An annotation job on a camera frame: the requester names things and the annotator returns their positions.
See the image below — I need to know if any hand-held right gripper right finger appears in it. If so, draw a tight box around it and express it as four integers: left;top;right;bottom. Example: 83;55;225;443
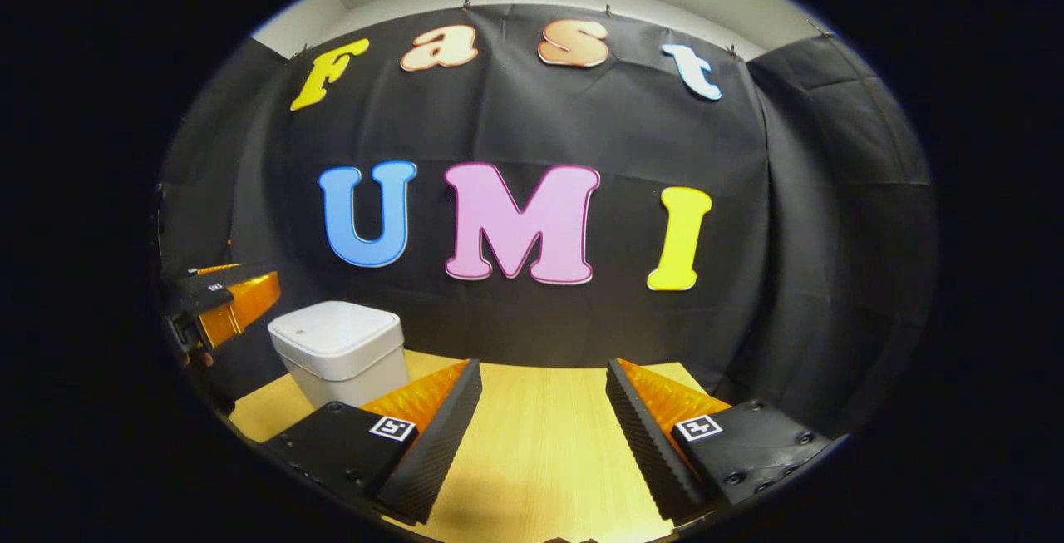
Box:
605;358;835;527

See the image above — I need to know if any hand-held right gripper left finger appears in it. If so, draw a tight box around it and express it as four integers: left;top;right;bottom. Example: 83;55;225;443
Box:
258;358;483;526

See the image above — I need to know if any white desktop garbage bin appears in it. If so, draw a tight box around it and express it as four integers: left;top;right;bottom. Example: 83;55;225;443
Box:
268;301;411;409

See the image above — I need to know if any wooden desktop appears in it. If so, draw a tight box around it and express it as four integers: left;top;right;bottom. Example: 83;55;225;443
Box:
229;349;707;543

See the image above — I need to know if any black backdrop cloth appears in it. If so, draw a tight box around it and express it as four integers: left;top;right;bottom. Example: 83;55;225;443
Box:
158;2;940;436

